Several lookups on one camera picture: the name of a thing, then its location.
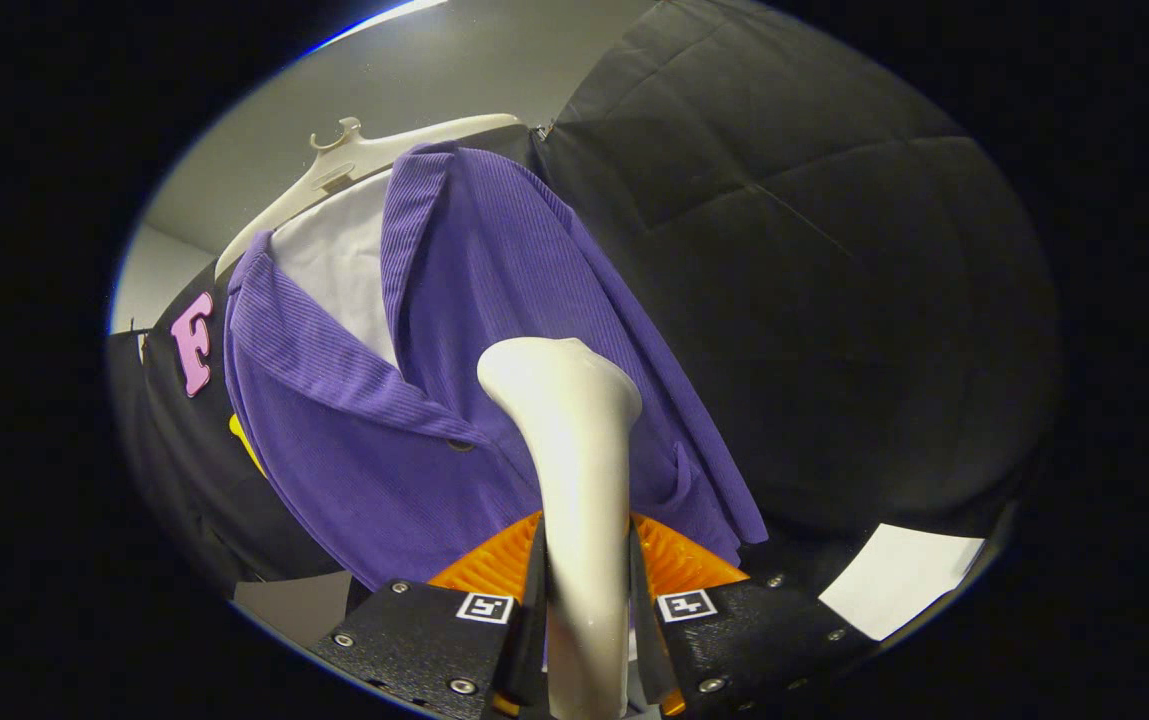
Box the white garment steamer head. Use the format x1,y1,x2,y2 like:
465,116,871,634
477,337,643,720

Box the white fabric ironing form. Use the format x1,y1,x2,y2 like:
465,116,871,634
271,170,400,369

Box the purple corduroy jacket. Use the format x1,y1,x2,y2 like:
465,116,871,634
224,143,770,591

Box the grey drawer cabinet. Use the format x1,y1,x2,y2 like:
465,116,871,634
234,570,355,651

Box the white plastic hanger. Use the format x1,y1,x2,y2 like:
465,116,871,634
214,113,525,279

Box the black backdrop cloth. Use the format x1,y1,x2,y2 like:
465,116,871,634
104,0,1065,586

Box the white flat board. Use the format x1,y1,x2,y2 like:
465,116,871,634
819,523,987,642

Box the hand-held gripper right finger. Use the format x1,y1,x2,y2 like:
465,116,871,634
627,512,875,720

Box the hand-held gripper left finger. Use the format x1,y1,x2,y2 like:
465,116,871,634
314,512,547,720

